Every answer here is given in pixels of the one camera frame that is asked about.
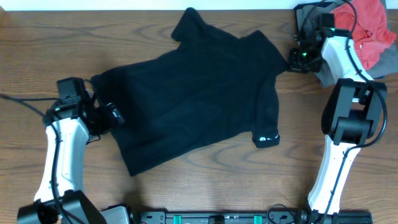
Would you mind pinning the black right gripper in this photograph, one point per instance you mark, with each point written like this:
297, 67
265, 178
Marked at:
294, 66

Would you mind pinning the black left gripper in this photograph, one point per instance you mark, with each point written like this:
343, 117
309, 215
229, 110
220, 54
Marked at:
111, 115

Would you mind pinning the black t-shirt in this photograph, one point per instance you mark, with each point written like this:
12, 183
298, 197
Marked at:
213, 87

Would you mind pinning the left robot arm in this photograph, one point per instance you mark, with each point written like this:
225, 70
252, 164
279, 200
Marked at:
70, 124

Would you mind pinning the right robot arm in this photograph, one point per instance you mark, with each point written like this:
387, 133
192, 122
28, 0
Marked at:
349, 120

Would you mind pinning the folded grey garment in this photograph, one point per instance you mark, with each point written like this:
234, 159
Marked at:
382, 68

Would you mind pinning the crumpled red shirt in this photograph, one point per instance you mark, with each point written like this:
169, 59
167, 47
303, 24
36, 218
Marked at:
368, 21

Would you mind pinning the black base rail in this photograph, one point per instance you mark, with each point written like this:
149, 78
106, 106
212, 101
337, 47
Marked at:
279, 216

